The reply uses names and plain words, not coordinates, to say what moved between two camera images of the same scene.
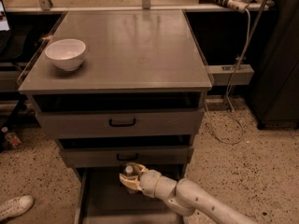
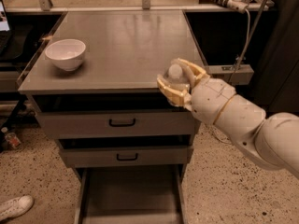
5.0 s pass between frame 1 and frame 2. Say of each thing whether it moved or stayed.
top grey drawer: stayed
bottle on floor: stayed
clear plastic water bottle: moved
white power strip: stayed
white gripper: moved
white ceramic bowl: stayed
